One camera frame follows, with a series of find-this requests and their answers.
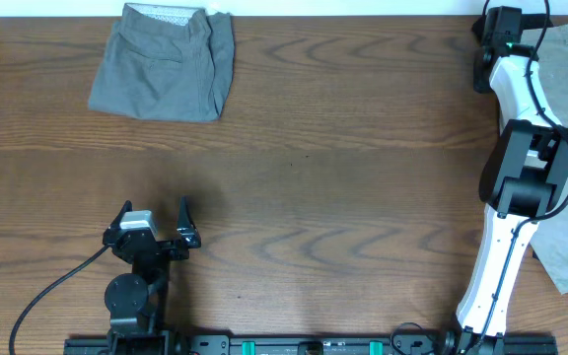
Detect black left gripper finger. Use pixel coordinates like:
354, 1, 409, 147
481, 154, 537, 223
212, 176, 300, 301
177, 196, 196, 240
107, 200, 132, 231

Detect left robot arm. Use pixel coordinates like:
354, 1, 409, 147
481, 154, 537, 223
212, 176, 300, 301
103, 197, 201, 354

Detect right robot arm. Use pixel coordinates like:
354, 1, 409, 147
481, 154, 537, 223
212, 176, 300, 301
437, 6, 568, 354

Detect folded dark grey shorts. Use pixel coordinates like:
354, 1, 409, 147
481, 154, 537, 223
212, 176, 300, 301
88, 3, 236, 122

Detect black garment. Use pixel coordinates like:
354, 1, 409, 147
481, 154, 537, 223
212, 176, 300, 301
471, 14, 553, 42

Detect black mounting rail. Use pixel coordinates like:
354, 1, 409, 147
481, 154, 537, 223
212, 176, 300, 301
63, 330, 559, 355

